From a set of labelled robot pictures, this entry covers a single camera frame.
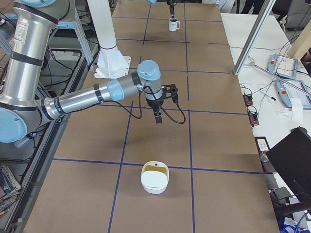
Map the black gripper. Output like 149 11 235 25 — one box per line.
167 0 175 18
146 99 163 124

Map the white ribbed HOME mug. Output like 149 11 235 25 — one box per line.
168 18 180 32

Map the white bowl with lid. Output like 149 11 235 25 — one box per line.
140 161 170 194

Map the brown paper table cover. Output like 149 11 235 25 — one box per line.
24 1 278 233

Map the black red connector box left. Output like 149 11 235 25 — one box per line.
243 94 253 106

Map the black red connector box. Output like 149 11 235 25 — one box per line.
248 111 259 127
243 94 253 106

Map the black red connector box right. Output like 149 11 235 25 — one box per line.
248 111 259 127

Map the black marker pen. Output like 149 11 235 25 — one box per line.
260 90 276 101

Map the black box with white label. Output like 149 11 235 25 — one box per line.
254 136 270 153

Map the teach pendant far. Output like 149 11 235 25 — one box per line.
268 53 298 80

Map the teach pendant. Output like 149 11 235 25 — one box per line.
276 80 311 110
268 53 298 80

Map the teach pendant near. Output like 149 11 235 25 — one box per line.
276 80 311 110

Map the black monitor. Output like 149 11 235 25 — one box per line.
267 127 311 201

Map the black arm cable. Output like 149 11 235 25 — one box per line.
101 86 187 125

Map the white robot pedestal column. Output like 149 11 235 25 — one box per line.
87 0 131 79

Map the aluminium frame post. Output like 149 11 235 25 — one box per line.
233 0 276 75

